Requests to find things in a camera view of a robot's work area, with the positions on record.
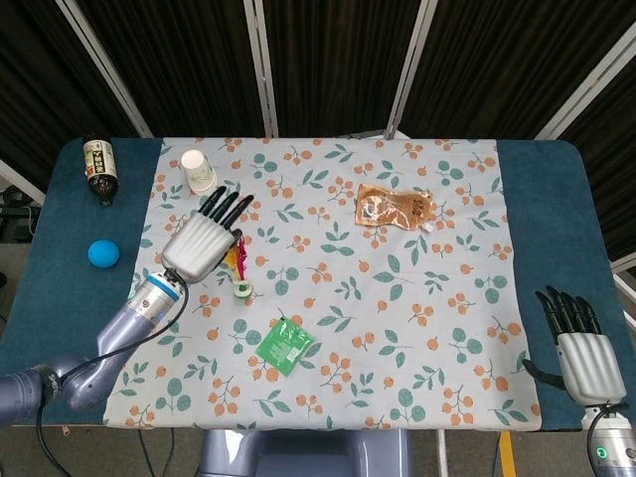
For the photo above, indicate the blue ball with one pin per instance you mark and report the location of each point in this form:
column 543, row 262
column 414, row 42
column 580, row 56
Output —
column 104, row 253

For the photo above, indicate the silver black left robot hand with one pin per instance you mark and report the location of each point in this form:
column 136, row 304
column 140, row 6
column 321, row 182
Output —
column 199, row 243

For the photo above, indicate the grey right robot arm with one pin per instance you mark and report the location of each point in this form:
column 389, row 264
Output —
column 616, row 447

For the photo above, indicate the teal blue table cover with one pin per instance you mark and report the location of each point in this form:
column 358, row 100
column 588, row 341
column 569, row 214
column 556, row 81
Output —
column 59, row 298

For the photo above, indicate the colourful toy with ring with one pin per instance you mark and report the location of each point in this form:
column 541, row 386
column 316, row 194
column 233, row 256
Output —
column 242, row 289

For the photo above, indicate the dark glass bottle with label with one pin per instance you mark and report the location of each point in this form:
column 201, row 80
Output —
column 99, row 164

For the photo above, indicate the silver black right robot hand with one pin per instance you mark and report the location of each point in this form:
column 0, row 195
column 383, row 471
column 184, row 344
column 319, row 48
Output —
column 588, row 363

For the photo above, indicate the floral tablecloth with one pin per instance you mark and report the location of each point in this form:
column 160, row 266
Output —
column 348, row 298

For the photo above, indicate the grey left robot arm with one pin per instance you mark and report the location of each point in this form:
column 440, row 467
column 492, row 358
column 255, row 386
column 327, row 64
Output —
column 124, row 323

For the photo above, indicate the brown spout pouch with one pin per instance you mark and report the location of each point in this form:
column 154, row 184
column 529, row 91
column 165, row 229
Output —
column 392, row 206

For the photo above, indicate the white paper cup leaf print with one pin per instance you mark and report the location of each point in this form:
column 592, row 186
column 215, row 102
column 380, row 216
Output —
column 199, row 171

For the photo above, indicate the dark folding screen white frames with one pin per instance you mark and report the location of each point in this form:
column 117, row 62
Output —
column 338, row 59

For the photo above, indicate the green foil sachet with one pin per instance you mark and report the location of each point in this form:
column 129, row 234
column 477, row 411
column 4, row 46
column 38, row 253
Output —
column 283, row 345

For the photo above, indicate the grey robot torso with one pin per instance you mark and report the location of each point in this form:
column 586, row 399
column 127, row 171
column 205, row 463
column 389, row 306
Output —
column 298, row 454

